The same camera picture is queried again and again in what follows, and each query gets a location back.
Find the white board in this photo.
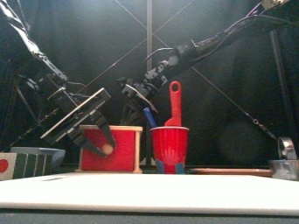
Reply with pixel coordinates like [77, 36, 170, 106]
[0, 171, 299, 217]

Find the green striped box red dot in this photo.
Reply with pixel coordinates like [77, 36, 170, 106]
[0, 151, 53, 182]

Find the round wooden drawer knob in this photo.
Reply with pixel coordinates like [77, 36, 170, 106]
[101, 143, 115, 156]

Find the brown wooden tray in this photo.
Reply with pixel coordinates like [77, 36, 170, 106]
[189, 167, 273, 178]

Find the blue utensil handle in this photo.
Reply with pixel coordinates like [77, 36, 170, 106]
[141, 107, 158, 130]

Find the red wooden drawer box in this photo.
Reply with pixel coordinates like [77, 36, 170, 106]
[75, 124, 145, 175]

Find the red plastic cup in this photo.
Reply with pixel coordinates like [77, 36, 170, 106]
[149, 125, 190, 175]

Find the blue tape piece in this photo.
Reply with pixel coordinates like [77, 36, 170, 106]
[153, 159, 165, 175]
[173, 162, 185, 175]

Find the vertical metal frame pole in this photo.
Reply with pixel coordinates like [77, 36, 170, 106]
[143, 0, 154, 168]

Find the red spatula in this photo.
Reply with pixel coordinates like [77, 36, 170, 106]
[162, 80, 182, 128]

